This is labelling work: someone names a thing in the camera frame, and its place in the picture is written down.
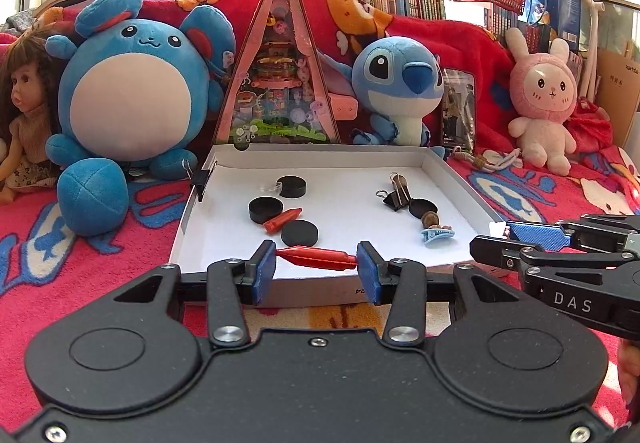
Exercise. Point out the brown-haired baby doll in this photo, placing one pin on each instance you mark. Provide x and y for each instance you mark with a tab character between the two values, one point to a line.
27	113

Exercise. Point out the row of dark books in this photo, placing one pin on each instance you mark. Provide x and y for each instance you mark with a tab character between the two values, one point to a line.
510	30

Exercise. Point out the person's right hand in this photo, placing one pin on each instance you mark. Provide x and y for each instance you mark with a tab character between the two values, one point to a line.
631	373

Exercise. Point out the round blue mouse plush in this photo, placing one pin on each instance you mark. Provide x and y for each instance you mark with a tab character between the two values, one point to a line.
130	98

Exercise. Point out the triangular pink toy house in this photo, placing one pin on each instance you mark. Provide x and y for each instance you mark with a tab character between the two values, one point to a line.
277	73

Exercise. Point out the white pole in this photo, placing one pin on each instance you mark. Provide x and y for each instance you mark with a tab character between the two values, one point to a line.
594	43

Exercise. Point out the red wall plug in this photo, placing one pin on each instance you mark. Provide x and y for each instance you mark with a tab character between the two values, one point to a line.
320	257
282	220

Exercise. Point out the blue alien plush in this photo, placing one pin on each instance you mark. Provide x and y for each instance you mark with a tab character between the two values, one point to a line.
395	78

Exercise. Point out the black smartphone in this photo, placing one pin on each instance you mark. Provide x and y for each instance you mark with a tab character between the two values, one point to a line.
457	113

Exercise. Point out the pink printed bed blanket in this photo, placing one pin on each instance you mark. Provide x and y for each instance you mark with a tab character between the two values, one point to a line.
100	263

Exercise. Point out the pink bunny plush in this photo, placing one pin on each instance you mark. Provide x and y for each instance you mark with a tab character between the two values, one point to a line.
542	88

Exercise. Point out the brown cardboard carton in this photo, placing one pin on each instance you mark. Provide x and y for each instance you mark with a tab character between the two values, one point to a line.
620	93

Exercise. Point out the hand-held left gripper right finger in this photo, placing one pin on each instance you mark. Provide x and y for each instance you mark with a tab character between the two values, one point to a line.
369	273

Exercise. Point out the black round lid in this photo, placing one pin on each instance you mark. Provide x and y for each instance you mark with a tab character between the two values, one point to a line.
424	207

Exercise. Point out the small pink box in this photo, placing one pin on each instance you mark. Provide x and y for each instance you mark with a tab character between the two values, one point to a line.
344	108

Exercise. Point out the red cloth bag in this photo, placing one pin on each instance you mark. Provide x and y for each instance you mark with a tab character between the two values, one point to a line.
590	125

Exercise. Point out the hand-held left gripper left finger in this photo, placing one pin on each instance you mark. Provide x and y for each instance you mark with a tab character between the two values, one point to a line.
261	273

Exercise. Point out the small black binder clip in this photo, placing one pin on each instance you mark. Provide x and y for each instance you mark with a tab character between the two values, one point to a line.
201	180

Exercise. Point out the blue hair clip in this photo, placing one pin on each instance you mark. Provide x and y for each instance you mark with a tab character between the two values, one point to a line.
436	235

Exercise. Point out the large black binder clip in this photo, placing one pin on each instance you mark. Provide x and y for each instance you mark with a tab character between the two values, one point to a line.
397	195

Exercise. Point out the shallow white cardboard box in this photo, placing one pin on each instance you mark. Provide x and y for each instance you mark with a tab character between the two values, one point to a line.
345	193

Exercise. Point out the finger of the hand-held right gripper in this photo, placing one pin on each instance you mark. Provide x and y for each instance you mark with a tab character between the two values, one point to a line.
540	235
500	250

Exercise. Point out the blue paper bag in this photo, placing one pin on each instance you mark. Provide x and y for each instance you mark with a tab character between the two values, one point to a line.
550	8

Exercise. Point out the black bottle cap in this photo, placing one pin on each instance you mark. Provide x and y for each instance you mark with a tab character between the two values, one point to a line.
265	210
292	186
300	233

